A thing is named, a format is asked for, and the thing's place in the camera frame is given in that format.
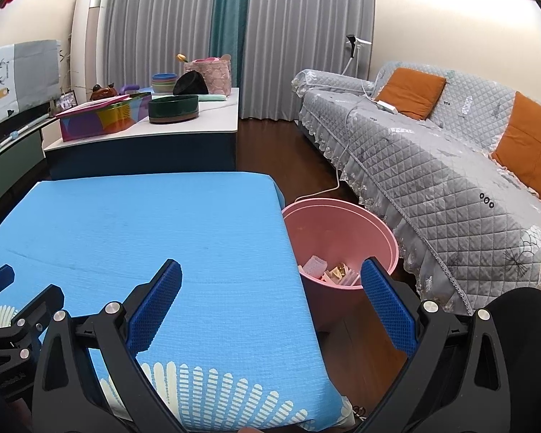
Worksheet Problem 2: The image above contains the white power cable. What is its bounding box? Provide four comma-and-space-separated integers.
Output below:
294, 95, 379, 204

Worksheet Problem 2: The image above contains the teal curtain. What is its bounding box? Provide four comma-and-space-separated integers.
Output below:
207, 0, 253, 91

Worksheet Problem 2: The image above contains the orange cushion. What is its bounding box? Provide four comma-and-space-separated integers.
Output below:
491, 91, 541, 210
375, 67, 447, 120

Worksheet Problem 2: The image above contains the brown teapot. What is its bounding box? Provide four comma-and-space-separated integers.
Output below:
89, 83, 118, 101

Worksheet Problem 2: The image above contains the black hat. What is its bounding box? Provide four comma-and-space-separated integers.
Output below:
172, 72, 209, 96

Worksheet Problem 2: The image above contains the grey quilted sofa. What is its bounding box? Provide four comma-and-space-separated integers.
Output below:
292, 61, 541, 316

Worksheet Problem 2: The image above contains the colourful storage box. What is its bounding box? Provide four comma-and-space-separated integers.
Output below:
55, 91, 153, 142

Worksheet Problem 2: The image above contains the white floor lamp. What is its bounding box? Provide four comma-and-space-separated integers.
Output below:
340, 34, 373, 77

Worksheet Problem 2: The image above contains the pink lace basket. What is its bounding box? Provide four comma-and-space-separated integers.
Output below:
182, 54, 233, 95

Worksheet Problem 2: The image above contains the blue table mat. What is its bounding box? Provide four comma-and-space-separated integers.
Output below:
0, 171, 343, 431

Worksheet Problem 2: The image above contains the pink plastic bucket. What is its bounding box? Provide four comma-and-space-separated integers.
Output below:
282, 198, 400, 332

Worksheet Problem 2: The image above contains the white-top coffee table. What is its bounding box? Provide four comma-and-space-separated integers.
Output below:
43, 87, 241, 181

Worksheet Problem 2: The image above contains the grey curtain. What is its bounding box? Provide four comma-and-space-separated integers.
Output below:
239, 0, 377, 122
103, 0, 221, 88

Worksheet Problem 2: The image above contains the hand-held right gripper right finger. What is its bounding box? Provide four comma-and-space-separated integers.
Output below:
358, 256, 510, 433

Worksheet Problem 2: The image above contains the white stick blue knob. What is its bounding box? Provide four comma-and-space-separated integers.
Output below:
0, 115, 50, 163

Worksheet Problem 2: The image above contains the stack of coloured bowls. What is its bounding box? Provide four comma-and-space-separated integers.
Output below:
151, 73, 179, 96

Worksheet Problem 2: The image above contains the dark green round tin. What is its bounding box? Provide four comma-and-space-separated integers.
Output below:
148, 95, 200, 124

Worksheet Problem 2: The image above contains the white standing air conditioner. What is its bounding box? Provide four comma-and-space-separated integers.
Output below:
70, 0, 113, 100

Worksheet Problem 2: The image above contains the small photo frame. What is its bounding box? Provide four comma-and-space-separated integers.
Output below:
54, 91, 78, 111

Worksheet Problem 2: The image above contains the grey covered television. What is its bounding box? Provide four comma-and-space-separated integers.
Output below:
0, 40, 61, 134

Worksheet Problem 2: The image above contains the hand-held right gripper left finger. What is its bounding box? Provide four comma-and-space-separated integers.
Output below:
32, 259, 183, 433

